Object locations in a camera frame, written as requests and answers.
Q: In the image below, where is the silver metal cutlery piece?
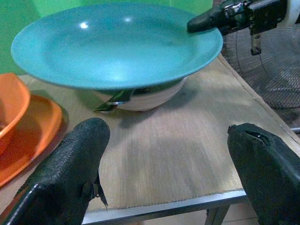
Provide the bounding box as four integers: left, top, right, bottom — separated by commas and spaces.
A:
93, 89, 135, 113

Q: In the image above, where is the teal round plate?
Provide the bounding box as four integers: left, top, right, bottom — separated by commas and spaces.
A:
10, 2, 224, 90

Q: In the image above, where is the orange plate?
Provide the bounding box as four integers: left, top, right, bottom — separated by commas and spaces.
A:
0, 94, 63, 188

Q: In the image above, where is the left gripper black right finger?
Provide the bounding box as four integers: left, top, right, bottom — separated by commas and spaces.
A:
227, 122, 300, 225

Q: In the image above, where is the white bowl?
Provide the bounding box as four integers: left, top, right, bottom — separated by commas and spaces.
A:
93, 76, 188, 112

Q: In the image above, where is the beige woven placemat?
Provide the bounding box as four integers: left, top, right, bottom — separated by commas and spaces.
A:
0, 54, 300, 212

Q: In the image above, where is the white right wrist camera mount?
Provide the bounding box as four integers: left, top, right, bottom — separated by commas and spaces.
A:
286, 0, 300, 25

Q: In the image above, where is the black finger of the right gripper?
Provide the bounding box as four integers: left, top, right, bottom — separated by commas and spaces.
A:
187, 6, 226, 33

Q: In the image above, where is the orange bowl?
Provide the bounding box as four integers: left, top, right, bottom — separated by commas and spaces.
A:
0, 73, 31, 156

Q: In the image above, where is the black wire-grille fan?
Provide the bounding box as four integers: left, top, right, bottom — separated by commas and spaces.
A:
221, 25, 300, 135

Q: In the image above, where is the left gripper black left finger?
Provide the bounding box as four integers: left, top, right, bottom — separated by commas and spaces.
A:
1, 117, 111, 225

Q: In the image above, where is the grey metal table frame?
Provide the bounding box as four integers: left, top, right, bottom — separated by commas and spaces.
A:
81, 189, 248, 225

